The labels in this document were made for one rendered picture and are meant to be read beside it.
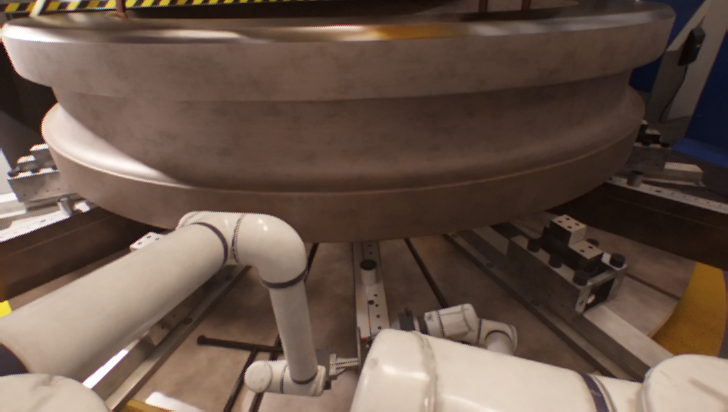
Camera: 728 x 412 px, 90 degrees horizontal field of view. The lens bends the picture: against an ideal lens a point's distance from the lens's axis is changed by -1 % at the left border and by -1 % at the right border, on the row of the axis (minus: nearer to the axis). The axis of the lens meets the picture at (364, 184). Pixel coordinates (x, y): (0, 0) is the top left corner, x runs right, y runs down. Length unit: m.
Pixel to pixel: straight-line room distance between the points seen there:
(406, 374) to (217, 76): 1.37
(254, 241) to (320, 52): 0.80
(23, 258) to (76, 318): 2.44
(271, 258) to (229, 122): 1.01
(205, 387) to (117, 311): 1.47
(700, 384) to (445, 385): 0.16
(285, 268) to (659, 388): 0.69
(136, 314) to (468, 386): 0.47
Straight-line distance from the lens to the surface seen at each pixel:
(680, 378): 0.34
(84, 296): 0.60
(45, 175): 3.85
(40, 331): 0.55
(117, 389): 2.15
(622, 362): 2.17
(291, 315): 0.99
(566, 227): 2.09
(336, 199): 1.59
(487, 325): 1.43
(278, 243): 0.83
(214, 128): 1.79
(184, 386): 2.09
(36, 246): 2.98
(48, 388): 0.36
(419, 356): 0.31
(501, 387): 0.30
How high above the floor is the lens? 1.90
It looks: 28 degrees down
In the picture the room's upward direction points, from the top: 1 degrees counter-clockwise
